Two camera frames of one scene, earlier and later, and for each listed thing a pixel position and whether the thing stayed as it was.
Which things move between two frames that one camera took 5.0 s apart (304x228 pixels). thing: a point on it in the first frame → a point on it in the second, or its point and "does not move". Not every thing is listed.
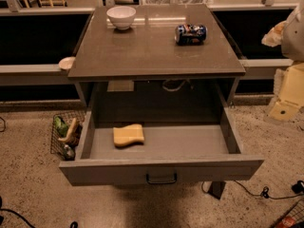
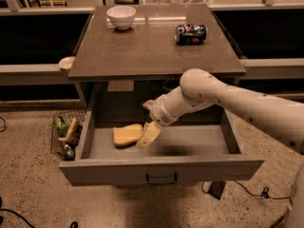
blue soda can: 191,34 does not move
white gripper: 294,38 → 159,112
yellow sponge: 131,133 does not move
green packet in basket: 60,125 does not move
